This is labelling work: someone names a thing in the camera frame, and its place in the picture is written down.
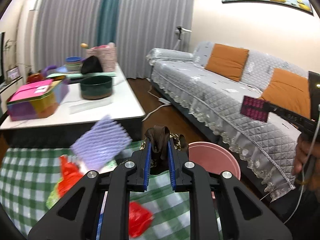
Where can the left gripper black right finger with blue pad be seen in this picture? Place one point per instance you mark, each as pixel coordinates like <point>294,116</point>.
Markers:
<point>221,206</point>

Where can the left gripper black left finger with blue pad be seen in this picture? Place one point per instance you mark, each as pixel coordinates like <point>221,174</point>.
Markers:
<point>76,214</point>

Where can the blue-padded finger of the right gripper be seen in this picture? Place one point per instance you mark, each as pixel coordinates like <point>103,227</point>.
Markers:
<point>287,116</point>

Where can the large red plastic bag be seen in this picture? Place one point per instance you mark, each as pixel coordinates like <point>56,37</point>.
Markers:
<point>70,175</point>

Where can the maroon patterned wrapper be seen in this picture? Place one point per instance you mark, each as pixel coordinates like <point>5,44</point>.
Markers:
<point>255,109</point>

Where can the small red plastic bag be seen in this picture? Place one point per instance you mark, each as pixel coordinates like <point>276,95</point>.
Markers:
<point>140,219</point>

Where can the large purple foam net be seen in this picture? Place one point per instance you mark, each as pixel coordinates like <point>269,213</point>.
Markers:
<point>101,143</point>

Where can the brown floral fabric scrap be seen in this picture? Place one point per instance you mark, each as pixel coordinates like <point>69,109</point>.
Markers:
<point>159,137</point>

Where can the blue plastic bag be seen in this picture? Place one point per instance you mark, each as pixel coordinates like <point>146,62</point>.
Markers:
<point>99,226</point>

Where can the pink trash bin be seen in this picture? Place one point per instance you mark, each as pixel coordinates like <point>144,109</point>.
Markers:
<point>213,158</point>

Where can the person's right hand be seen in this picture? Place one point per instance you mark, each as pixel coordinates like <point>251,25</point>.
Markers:
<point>301,158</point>

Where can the green snack package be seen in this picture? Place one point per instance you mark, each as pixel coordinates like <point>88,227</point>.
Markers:
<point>54,196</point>

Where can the orange cushion near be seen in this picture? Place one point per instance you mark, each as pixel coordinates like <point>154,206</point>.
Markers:
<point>289,91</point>

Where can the orange cushion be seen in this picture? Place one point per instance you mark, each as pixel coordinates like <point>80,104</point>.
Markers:
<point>289,91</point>
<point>227,61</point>

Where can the grey covered sofa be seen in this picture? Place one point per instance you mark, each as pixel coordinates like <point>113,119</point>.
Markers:
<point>214,100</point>

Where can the green white checkered tablecloth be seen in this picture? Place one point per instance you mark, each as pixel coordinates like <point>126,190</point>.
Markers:
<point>28,177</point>

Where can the white coffee table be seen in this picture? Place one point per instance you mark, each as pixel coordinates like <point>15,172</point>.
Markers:
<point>75,116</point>

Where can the orange cushion far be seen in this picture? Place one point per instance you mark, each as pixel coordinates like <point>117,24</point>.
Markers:
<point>227,61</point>

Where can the white power strip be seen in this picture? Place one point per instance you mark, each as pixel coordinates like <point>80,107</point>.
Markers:
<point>164,101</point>

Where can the colourful tin box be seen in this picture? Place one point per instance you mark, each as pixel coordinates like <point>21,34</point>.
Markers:
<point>37,100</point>

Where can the dark green round bowl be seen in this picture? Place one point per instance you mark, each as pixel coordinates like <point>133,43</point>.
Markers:
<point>96,87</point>

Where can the tv cabinet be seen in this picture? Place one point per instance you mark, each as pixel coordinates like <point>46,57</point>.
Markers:
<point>8,90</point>

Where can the red brown teapot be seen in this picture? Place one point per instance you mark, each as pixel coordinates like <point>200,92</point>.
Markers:
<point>36,77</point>

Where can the stacked coloured bowls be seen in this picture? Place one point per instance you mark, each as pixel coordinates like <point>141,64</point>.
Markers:
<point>73,63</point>

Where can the black hat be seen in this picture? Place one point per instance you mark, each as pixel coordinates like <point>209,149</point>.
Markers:
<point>91,65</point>

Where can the pink lace basket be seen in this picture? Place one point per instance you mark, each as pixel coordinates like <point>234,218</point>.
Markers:
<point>107,55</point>

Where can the television screen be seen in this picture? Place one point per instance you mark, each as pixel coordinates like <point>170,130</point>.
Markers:
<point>2,36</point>

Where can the grey teal curtain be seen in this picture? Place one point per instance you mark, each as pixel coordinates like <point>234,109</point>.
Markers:
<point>134,26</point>

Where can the white air conditioner tower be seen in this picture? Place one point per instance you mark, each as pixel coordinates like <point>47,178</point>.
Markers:
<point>25,39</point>

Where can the small photo frame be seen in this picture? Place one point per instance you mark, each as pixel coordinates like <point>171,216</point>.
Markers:
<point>13,74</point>

